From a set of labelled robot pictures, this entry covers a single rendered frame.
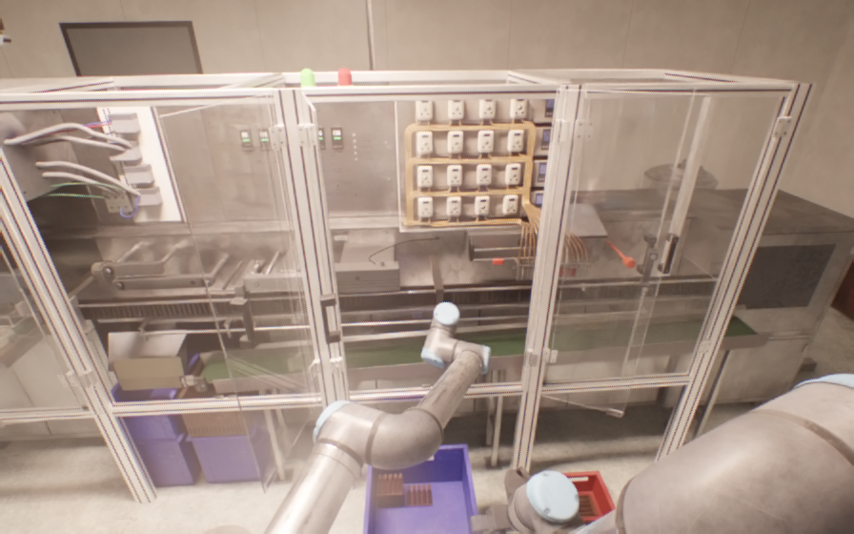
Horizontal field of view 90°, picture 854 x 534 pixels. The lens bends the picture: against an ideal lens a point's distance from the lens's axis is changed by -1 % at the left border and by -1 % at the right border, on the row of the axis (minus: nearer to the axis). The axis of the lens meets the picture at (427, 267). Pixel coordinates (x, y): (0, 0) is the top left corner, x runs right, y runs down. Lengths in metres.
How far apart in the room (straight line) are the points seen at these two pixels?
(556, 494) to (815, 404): 0.56
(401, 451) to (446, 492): 1.06
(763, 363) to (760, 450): 2.53
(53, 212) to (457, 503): 2.18
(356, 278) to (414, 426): 0.89
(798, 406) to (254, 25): 4.72
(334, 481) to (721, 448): 0.74
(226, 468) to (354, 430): 1.49
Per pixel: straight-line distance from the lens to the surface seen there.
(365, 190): 2.02
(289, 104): 1.41
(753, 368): 2.93
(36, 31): 5.68
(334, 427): 1.03
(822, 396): 0.50
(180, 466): 2.51
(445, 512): 2.00
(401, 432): 1.00
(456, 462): 1.98
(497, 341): 2.00
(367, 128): 1.96
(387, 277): 1.76
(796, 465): 0.42
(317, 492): 0.98
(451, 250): 2.07
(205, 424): 2.26
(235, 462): 2.41
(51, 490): 2.95
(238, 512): 2.42
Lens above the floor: 1.90
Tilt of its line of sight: 27 degrees down
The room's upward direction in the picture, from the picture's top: straight up
